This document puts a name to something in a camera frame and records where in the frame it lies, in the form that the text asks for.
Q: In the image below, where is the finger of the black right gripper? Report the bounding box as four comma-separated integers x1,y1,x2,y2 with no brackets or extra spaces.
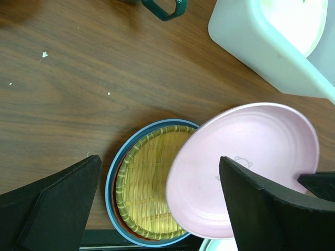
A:
298,171,335,202

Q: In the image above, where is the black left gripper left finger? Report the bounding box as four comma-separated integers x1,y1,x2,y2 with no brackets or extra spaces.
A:
1,155,102,250

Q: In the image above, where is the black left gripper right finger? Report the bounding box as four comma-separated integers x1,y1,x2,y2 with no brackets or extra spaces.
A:
219,157,334,250

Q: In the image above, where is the woven bamboo tray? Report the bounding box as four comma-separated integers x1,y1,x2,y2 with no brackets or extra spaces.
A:
115,124,195,241

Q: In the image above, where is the blue plate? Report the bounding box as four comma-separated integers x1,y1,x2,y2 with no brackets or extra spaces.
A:
105,119,199,241

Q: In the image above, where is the cream green branch plate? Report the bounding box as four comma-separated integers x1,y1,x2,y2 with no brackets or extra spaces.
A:
260,0,328,57

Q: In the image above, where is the white plastic bin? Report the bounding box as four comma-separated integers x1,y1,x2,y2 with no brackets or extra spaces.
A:
208,0,334,101

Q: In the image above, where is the white scalloped deep plate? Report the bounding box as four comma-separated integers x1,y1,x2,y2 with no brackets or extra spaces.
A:
199,238,238,251

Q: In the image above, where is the dark green mug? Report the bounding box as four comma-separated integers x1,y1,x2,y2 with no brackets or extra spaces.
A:
117,0,189,22

